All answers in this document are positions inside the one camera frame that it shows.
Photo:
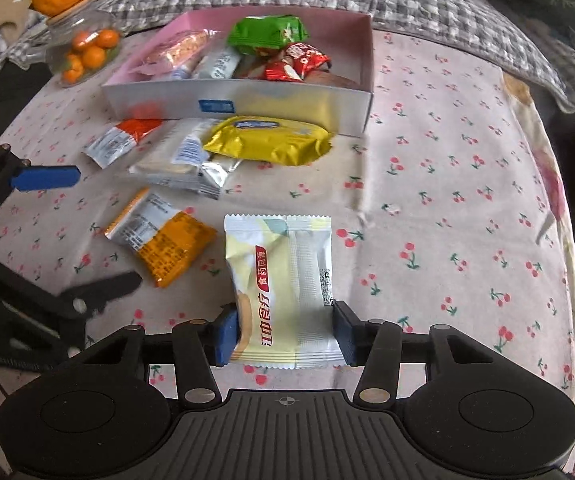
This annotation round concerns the pink crispy rice packet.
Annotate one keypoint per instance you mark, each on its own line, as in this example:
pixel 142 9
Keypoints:
pixel 174 51

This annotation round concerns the orange biscuit packet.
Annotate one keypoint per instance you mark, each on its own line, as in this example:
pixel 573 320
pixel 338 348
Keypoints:
pixel 166 239

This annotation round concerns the grey white long snack bar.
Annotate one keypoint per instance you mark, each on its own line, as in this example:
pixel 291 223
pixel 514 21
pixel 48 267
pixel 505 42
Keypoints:
pixel 220 63

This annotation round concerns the clear rice cracker packet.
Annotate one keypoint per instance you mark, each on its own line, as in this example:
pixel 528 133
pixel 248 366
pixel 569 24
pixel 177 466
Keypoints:
pixel 185 70

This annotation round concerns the orange white wafer packet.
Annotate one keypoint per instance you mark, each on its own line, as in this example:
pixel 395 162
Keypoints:
pixel 120 140

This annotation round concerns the pink silver cardboard box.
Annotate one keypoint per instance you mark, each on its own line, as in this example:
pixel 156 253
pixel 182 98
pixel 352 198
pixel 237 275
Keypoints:
pixel 345 36

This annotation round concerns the green snack packet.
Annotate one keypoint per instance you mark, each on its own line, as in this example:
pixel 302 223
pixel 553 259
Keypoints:
pixel 266 35

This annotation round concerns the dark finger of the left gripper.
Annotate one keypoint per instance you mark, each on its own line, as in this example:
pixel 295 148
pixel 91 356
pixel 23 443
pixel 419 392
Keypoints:
pixel 89 299

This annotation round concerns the cream yellow cake packet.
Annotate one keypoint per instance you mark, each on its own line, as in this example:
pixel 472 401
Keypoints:
pixel 281 268

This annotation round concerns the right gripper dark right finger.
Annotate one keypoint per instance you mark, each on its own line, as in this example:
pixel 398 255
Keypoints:
pixel 376 347

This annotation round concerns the clear white cracker packet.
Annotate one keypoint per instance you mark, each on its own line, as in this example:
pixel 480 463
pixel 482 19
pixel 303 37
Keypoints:
pixel 180 161

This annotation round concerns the gold foil snack bar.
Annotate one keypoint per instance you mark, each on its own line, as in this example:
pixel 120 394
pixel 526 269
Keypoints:
pixel 324 78

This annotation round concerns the cherry print tablecloth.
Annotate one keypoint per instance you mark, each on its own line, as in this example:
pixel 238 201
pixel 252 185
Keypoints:
pixel 448 209

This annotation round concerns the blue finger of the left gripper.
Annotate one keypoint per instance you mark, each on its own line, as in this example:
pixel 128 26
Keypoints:
pixel 43 178

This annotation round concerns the red candy packet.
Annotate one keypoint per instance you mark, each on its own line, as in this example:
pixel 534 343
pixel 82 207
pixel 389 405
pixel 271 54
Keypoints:
pixel 281 70
pixel 305 58

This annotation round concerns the yellow foil biscuit packet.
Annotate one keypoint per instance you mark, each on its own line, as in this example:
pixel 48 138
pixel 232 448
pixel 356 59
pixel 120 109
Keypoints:
pixel 283 142

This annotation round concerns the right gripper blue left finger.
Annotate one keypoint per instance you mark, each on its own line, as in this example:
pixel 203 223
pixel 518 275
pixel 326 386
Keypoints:
pixel 198 346

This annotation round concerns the glass jar with small oranges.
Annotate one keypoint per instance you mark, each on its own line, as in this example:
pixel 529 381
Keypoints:
pixel 77 44

